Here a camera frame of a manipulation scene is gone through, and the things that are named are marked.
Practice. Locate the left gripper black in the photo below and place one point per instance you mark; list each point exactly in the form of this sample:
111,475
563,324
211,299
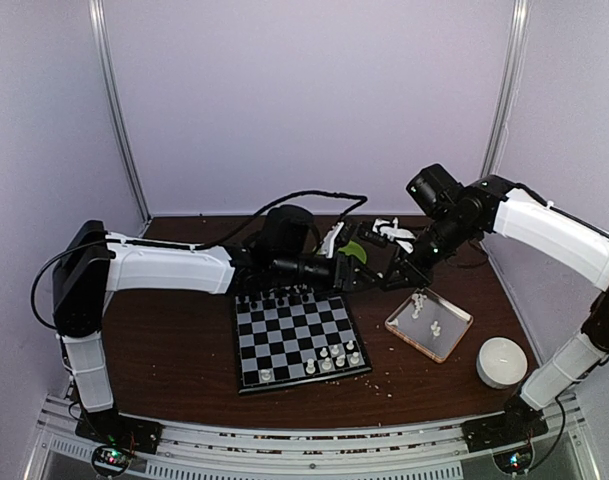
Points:
345,272

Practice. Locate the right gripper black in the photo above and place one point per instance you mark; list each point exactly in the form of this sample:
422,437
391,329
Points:
411,274

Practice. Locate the black white chessboard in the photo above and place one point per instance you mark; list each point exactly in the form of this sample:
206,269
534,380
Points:
280,331

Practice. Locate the white chess piece tall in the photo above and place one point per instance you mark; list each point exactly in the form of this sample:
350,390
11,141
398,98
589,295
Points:
310,367

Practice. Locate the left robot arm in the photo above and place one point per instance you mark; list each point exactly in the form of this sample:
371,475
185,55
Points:
287,251

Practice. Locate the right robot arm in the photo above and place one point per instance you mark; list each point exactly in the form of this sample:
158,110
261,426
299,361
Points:
567,245

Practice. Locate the green plate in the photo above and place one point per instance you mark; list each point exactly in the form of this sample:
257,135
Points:
356,250

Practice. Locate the metal wooden tray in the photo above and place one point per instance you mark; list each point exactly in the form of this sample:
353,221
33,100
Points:
411,322

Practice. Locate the white bowl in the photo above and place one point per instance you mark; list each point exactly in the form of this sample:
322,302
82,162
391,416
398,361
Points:
501,363

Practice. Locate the front aluminium rail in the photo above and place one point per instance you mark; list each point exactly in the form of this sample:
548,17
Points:
429,450

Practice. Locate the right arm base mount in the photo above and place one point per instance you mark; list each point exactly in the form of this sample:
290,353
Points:
510,441

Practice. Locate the right aluminium frame post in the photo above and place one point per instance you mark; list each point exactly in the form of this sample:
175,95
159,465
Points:
509,87

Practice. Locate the aluminium frame post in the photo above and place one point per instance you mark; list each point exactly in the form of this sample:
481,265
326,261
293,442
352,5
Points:
117,118
509,87

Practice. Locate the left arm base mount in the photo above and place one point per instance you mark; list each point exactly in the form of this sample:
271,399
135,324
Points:
116,451

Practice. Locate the left aluminium frame post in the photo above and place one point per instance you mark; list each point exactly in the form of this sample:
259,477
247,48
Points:
117,118

